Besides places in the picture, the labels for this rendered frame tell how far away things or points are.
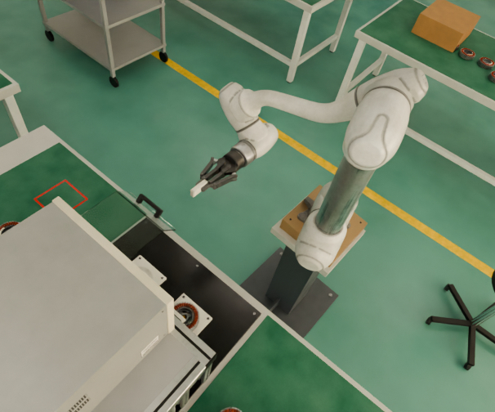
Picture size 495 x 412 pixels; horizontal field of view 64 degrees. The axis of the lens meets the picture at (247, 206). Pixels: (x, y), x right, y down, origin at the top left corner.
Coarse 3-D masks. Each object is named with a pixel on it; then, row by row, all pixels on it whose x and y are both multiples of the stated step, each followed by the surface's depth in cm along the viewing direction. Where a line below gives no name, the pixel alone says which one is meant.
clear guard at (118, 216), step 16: (128, 192) 148; (96, 208) 137; (112, 208) 138; (128, 208) 139; (144, 208) 142; (96, 224) 133; (112, 224) 134; (128, 224) 135; (144, 224) 136; (160, 224) 138; (112, 240) 130; (128, 240) 131; (144, 240) 132; (128, 256) 128
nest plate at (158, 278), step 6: (138, 258) 159; (144, 258) 159; (138, 264) 157; (144, 264) 158; (150, 264) 158; (144, 270) 156; (150, 270) 157; (156, 270) 157; (150, 276) 155; (156, 276) 155; (162, 276) 156; (156, 282) 154; (162, 282) 155
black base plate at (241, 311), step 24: (168, 240) 167; (168, 264) 161; (192, 264) 162; (168, 288) 155; (192, 288) 156; (216, 288) 157; (216, 312) 151; (240, 312) 153; (216, 336) 146; (240, 336) 147; (216, 360) 141
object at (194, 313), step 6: (174, 306) 147; (180, 306) 146; (186, 306) 146; (192, 306) 147; (180, 312) 147; (192, 312) 146; (198, 312) 146; (186, 318) 145; (192, 318) 146; (198, 318) 145; (186, 324) 145; (192, 324) 143; (192, 330) 143
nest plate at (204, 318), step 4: (180, 296) 152; (184, 296) 152; (176, 300) 151; (180, 300) 151; (184, 300) 151; (188, 300) 151; (196, 304) 151; (200, 308) 150; (188, 312) 149; (200, 312) 149; (204, 312) 150; (200, 316) 148; (204, 316) 149; (208, 316) 149; (200, 320) 147; (204, 320) 148; (208, 320) 148; (184, 324) 146; (200, 324) 147; (204, 324) 147; (196, 328) 146; (200, 328) 146; (196, 332) 145
